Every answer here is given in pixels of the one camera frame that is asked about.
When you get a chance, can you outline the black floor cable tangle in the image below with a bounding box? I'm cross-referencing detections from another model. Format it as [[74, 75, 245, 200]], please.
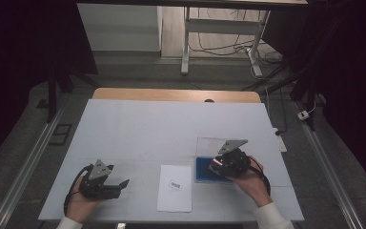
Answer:
[[189, 8, 284, 66]]

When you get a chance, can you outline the white paper sheet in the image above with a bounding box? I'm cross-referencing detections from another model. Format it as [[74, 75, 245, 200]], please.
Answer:
[[156, 164, 193, 214]]

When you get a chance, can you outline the white power strip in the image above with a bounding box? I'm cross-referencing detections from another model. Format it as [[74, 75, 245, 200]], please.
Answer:
[[272, 127, 288, 154]]

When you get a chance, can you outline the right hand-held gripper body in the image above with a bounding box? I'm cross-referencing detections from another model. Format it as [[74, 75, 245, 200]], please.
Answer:
[[217, 138, 253, 178]]

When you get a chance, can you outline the dark curtain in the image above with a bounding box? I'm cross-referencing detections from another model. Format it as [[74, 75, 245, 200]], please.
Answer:
[[262, 0, 366, 197], [0, 0, 98, 173]]

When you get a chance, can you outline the light grey cabinet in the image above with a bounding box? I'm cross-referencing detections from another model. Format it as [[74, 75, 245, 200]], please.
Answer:
[[76, 3, 163, 52]]

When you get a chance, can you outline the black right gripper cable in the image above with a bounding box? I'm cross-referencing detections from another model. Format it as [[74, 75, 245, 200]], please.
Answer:
[[249, 156, 272, 197]]

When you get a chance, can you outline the aluminium rail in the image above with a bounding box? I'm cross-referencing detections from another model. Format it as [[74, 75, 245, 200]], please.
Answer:
[[0, 104, 67, 229], [293, 101, 365, 229]]

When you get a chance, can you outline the white table cover sheet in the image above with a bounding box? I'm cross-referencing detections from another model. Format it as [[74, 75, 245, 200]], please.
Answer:
[[37, 98, 305, 223]]

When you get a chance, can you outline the person's right hand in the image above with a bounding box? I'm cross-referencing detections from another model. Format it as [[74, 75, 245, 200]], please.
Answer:
[[227, 155, 274, 209]]

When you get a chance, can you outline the black tripod stand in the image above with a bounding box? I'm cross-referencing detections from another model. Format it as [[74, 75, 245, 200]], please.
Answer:
[[46, 61, 100, 124]]

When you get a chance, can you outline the black floor socket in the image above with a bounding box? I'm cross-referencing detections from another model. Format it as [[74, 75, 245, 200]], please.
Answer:
[[48, 123, 73, 147]]

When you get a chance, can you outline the blue tray box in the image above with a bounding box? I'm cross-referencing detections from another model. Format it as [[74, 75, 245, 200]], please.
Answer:
[[194, 136, 238, 185]]

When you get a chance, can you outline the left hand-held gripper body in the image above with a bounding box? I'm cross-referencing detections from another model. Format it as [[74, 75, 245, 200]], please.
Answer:
[[78, 158, 122, 200]]

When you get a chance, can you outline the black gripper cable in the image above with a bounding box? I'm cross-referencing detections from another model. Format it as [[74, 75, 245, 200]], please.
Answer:
[[249, 156, 272, 197], [63, 163, 95, 216]]

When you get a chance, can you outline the white desk frame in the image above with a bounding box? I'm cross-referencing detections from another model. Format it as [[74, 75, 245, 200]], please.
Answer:
[[180, 6, 272, 78]]

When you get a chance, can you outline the person's left hand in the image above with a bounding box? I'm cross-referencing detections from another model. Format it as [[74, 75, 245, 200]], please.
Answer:
[[66, 176, 105, 224]]

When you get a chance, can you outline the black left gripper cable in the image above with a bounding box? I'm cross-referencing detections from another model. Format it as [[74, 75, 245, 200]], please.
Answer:
[[63, 163, 95, 216]]

